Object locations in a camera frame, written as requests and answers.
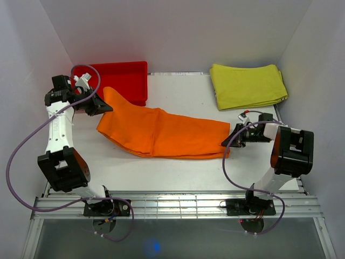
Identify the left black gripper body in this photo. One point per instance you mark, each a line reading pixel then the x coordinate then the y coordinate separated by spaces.
pixel 88 105

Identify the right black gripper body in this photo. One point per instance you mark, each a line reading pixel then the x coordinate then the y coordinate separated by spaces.
pixel 250 135

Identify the orange trousers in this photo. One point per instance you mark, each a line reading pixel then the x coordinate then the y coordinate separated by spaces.
pixel 154 133

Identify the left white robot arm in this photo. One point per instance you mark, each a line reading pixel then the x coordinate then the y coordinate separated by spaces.
pixel 61 164

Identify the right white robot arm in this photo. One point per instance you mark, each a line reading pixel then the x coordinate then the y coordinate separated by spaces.
pixel 291 157

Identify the folded yellow trousers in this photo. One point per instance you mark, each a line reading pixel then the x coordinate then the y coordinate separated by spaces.
pixel 237 87

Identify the red plastic tray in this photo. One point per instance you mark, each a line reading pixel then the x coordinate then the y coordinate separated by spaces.
pixel 128 78

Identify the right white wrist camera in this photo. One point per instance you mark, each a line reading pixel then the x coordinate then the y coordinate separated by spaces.
pixel 244 118

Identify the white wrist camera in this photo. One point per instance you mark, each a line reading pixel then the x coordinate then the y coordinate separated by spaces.
pixel 244 118
pixel 82 81

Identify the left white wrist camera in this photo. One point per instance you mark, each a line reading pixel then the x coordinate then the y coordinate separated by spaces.
pixel 82 81

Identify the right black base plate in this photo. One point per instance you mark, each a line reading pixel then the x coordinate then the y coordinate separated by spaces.
pixel 240 207

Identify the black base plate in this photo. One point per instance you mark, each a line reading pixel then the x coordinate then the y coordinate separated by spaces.
pixel 240 207
pixel 107 208

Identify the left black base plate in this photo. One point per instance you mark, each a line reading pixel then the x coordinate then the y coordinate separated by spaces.
pixel 107 208

